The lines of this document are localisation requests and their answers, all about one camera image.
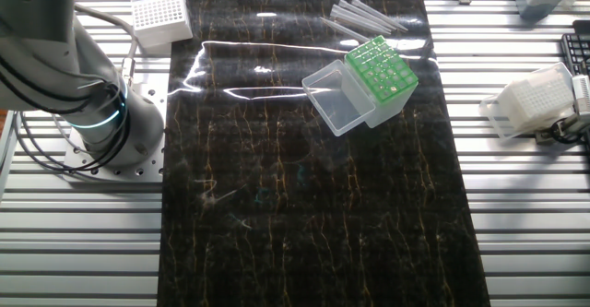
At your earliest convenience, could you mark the green pipette tip holder box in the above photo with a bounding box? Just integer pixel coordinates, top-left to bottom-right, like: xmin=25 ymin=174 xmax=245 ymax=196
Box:
xmin=301 ymin=34 xmax=419 ymax=137

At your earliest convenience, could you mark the white pipette tip rack box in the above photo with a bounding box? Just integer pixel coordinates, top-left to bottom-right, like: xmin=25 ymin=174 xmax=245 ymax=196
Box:
xmin=130 ymin=0 xmax=194 ymax=50
xmin=478 ymin=61 xmax=577 ymax=141

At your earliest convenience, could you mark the black marble mat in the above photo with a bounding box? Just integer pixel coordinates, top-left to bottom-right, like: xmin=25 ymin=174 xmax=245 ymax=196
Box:
xmin=156 ymin=0 xmax=492 ymax=307

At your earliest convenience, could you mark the black keyboard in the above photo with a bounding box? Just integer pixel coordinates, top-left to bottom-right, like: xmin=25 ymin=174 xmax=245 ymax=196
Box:
xmin=560 ymin=19 xmax=590 ymax=77

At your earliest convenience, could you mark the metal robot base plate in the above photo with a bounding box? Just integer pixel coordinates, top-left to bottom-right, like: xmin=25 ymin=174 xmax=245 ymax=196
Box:
xmin=62 ymin=71 xmax=167 ymax=183

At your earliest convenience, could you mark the thick grey robot cable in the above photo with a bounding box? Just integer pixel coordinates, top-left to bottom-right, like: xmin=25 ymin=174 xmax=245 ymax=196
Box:
xmin=73 ymin=3 xmax=139 ymax=87

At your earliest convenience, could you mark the small metal foot bracket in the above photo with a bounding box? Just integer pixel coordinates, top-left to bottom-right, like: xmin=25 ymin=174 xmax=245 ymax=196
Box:
xmin=534 ymin=112 xmax=590 ymax=146

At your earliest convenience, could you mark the grey vented depth camera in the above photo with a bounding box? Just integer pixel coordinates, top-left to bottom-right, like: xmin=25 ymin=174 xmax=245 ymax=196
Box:
xmin=570 ymin=74 xmax=590 ymax=131

